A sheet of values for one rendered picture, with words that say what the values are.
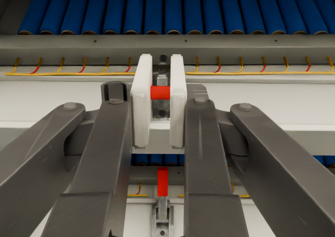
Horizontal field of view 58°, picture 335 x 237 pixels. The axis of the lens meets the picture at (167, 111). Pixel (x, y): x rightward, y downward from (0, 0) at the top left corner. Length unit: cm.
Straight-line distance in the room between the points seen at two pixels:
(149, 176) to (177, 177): 4
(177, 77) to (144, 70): 2
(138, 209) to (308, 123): 24
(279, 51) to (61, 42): 20
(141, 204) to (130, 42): 22
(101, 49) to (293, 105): 18
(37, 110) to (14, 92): 3
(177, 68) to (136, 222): 28
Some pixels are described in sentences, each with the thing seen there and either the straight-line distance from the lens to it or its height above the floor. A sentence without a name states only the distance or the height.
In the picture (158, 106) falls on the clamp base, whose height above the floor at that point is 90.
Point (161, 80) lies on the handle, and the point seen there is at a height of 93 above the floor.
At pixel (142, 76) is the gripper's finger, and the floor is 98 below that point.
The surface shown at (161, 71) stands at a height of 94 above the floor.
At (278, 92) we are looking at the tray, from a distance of 29.
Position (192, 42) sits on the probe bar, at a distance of 28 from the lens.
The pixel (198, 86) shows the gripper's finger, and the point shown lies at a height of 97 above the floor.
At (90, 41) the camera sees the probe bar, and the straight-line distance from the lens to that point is 29.
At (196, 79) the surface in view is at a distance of 28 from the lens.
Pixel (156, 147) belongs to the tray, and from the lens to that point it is 28.
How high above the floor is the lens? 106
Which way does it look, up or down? 39 degrees down
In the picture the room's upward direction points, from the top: 1 degrees clockwise
